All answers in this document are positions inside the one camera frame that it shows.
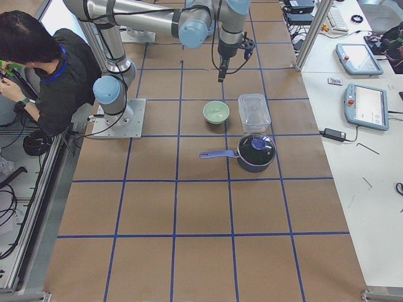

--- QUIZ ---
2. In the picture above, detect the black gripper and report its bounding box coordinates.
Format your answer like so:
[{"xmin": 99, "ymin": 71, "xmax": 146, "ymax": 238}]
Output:
[{"xmin": 218, "ymin": 38, "xmax": 242, "ymax": 82}]

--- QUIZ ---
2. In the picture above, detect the green bowl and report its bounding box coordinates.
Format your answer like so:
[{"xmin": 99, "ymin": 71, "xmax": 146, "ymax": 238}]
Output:
[{"xmin": 203, "ymin": 101, "xmax": 230, "ymax": 125}]

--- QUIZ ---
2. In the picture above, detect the clear plastic container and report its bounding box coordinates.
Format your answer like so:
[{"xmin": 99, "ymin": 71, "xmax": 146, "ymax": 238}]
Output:
[{"xmin": 238, "ymin": 94, "xmax": 271, "ymax": 133}]

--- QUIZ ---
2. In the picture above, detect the white keyboard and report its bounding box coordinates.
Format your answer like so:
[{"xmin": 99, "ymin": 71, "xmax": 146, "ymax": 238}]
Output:
[{"xmin": 326, "ymin": 6, "xmax": 349, "ymax": 34}]

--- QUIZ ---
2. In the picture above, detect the black power adapter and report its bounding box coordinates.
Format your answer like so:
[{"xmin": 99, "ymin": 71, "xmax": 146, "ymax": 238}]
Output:
[{"xmin": 319, "ymin": 128, "xmax": 346, "ymax": 142}]

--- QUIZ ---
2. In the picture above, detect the far blue teach pendant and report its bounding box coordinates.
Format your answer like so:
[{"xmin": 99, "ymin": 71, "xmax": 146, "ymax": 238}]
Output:
[{"xmin": 335, "ymin": 43, "xmax": 383, "ymax": 76}]

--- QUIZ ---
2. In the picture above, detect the blue teach pendant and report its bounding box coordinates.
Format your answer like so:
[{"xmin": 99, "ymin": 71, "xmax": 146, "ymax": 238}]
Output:
[
  {"xmin": 344, "ymin": 84, "xmax": 389, "ymax": 131},
  {"xmin": 335, "ymin": 43, "xmax": 383, "ymax": 76}
]

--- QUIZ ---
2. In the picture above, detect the near blue teach pendant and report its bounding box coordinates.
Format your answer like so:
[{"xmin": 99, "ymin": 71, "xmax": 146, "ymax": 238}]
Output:
[{"xmin": 344, "ymin": 84, "xmax": 389, "ymax": 131}]

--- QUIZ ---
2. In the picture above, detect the seated person in black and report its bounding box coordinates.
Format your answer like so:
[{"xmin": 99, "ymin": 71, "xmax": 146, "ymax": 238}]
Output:
[{"xmin": 1, "ymin": 10, "xmax": 101, "ymax": 135}]

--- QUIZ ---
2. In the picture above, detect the aluminium frame post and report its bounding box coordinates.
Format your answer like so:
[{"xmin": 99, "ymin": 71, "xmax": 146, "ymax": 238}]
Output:
[{"xmin": 295, "ymin": 0, "xmax": 333, "ymax": 72}]

